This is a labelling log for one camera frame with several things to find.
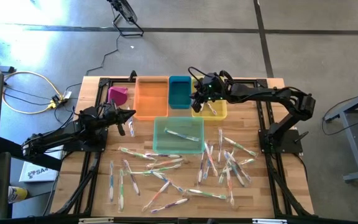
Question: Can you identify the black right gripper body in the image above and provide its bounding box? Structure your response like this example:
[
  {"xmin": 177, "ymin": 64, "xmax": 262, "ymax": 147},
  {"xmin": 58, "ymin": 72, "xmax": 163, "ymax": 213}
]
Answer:
[{"xmin": 191, "ymin": 73, "xmax": 229, "ymax": 103}]

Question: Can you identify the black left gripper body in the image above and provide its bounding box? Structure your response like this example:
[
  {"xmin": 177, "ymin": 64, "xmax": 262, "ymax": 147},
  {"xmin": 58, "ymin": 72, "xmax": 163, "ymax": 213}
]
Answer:
[{"xmin": 103, "ymin": 101, "xmax": 127, "ymax": 137}]

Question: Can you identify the blue toothbrush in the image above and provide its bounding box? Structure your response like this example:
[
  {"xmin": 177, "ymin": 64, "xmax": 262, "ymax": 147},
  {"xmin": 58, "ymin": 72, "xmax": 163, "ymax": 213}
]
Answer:
[
  {"xmin": 197, "ymin": 151, "xmax": 204, "ymax": 184},
  {"xmin": 108, "ymin": 160, "xmax": 116, "ymax": 203},
  {"xmin": 151, "ymin": 171, "xmax": 186, "ymax": 194},
  {"xmin": 203, "ymin": 145, "xmax": 214, "ymax": 180},
  {"xmin": 126, "ymin": 106, "xmax": 135, "ymax": 138}
]

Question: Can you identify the yellow-green toothbrush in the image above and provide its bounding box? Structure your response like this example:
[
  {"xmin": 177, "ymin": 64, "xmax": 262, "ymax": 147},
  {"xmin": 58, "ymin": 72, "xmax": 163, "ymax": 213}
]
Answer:
[{"xmin": 218, "ymin": 152, "xmax": 234, "ymax": 185}]

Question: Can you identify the teal plastic bin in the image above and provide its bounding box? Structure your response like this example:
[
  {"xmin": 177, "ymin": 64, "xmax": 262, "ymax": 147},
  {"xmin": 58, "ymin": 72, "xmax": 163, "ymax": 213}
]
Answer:
[{"xmin": 168, "ymin": 75, "xmax": 193, "ymax": 110}]

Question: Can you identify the magenta plastic bin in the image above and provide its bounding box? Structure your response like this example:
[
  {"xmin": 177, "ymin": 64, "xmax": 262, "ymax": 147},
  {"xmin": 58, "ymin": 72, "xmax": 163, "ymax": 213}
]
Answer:
[{"xmin": 107, "ymin": 86, "xmax": 129, "ymax": 106}]

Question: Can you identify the yellow plastic bin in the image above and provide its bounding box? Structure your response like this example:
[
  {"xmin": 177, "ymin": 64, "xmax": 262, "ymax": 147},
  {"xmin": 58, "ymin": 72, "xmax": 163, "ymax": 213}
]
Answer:
[{"xmin": 191, "ymin": 76, "xmax": 228, "ymax": 121}]

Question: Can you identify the orange plastic bin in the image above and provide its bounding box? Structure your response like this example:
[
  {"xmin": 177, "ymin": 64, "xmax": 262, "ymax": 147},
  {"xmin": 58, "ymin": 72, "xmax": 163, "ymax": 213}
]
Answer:
[{"xmin": 132, "ymin": 76, "xmax": 170, "ymax": 121}]

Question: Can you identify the green translucent plastic bin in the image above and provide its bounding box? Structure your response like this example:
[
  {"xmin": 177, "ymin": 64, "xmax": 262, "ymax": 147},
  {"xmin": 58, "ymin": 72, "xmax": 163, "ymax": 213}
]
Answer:
[{"xmin": 152, "ymin": 116, "xmax": 205, "ymax": 156}]

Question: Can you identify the purple wrapped toothbrush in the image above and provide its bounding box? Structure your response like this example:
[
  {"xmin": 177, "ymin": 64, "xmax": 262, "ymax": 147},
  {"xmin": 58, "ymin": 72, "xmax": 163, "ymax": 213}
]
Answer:
[
  {"xmin": 150, "ymin": 197, "xmax": 190, "ymax": 214},
  {"xmin": 122, "ymin": 159, "xmax": 141, "ymax": 197},
  {"xmin": 144, "ymin": 151, "xmax": 182, "ymax": 159}
]

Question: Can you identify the yellow power plug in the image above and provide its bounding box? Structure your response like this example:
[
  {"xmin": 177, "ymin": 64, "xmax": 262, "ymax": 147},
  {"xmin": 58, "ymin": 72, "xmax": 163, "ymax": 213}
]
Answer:
[{"xmin": 47, "ymin": 95, "xmax": 68, "ymax": 110}]

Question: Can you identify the white printed box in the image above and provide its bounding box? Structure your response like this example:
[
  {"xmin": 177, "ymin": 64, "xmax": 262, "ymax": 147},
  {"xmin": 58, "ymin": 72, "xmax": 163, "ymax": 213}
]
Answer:
[{"xmin": 19, "ymin": 144, "xmax": 64, "ymax": 184}]

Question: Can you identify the black floor fan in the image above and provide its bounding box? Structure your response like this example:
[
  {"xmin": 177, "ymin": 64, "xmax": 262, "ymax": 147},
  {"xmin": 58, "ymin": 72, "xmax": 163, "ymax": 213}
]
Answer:
[{"xmin": 106, "ymin": 0, "xmax": 145, "ymax": 38}]

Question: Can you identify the white label plate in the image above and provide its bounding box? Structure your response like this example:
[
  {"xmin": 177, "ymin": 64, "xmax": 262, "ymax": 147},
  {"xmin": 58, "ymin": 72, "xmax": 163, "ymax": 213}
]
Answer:
[
  {"xmin": 78, "ymin": 218, "xmax": 114, "ymax": 224},
  {"xmin": 252, "ymin": 218, "xmax": 288, "ymax": 224}
]

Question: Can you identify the yellow can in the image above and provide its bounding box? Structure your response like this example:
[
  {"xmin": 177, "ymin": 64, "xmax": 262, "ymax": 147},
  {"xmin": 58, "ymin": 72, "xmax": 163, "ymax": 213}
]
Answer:
[{"xmin": 7, "ymin": 185, "xmax": 29, "ymax": 204}]

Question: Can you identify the grey metal table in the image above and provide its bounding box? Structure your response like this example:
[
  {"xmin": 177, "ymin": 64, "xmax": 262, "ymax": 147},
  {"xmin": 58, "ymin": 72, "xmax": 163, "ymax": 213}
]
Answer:
[{"xmin": 323, "ymin": 85, "xmax": 358, "ymax": 184}]

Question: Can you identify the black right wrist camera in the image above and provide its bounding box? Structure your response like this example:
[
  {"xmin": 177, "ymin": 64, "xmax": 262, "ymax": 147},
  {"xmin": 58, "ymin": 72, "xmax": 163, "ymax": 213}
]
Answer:
[{"xmin": 202, "ymin": 79, "xmax": 217, "ymax": 94}]

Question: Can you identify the black aluminium table frame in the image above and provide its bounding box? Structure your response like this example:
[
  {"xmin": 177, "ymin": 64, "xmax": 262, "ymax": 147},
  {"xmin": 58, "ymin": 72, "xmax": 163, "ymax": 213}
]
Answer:
[{"xmin": 51, "ymin": 77, "xmax": 315, "ymax": 218}]

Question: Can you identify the black fan power cable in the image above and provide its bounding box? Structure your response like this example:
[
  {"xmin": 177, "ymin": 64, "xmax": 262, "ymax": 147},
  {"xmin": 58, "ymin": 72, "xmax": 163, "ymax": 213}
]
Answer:
[{"xmin": 63, "ymin": 12, "xmax": 121, "ymax": 94}]

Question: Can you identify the yellow cable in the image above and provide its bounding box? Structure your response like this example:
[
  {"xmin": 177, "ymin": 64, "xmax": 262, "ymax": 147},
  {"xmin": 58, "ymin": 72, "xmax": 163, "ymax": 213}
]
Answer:
[{"xmin": 0, "ymin": 51, "xmax": 65, "ymax": 115}]

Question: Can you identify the thin black cable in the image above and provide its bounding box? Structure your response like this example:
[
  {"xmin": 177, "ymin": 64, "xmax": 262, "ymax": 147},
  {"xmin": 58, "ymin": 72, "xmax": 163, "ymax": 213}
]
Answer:
[{"xmin": 321, "ymin": 95, "xmax": 358, "ymax": 123}]

